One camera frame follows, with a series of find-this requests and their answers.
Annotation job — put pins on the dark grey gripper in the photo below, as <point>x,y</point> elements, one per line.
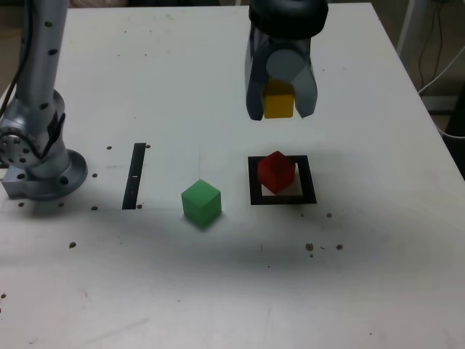
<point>294,45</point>

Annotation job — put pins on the yellow cube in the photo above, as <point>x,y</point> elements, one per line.
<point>278,105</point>

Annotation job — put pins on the red cube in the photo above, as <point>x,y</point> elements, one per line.
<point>276,174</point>

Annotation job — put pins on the green cube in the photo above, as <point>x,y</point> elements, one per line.
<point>201,205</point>

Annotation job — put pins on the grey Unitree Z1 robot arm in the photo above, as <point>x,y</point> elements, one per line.
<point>36,72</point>

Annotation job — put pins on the black tape square outline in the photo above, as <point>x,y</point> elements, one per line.
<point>310,181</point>

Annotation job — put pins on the black tape strip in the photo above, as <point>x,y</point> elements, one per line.
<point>133,174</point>

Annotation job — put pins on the white metal post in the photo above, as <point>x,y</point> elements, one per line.
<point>407,29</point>

